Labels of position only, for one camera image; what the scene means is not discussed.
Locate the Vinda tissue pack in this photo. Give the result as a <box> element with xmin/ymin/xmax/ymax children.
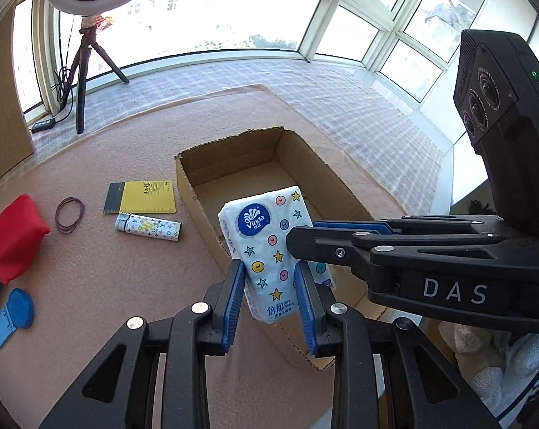
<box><xmin>218</xmin><ymin>186</ymin><xmax>313</xmax><ymax>324</ymax></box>

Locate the yellow black card package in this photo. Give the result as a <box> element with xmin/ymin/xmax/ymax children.
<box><xmin>103</xmin><ymin>180</ymin><xmax>176</xmax><ymax>214</ymax></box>

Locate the red cloth pouch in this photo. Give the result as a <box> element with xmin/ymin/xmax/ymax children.
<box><xmin>0</xmin><ymin>194</ymin><xmax>50</xmax><ymax>285</ymax></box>

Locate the white gloved hand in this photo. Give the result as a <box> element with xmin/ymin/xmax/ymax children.
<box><xmin>440</xmin><ymin>324</ymin><xmax>539</xmax><ymax>428</ymax></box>

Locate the white patterned tube case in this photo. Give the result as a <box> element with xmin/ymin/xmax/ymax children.
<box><xmin>114</xmin><ymin>213</ymin><xmax>182</xmax><ymax>242</ymax></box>

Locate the cardboard box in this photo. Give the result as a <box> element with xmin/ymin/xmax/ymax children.
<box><xmin>175</xmin><ymin>127</ymin><xmax>405</xmax><ymax>370</ymax></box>

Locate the blue round compact mirror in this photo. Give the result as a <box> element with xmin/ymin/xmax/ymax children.
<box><xmin>0</xmin><ymin>288</ymin><xmax>35</xmax><ymax>349</ymax></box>

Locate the purple cord loop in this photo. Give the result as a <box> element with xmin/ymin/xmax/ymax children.
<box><xmin>54</xmin><ymin>196</ymin><xmax>86</xmax><ymax>236</ymax></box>

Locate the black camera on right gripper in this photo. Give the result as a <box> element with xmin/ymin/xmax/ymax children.
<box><xmin>453</xmin><ymin>29</ymin><xmax>539</xmax><ymax>239</ymax></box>

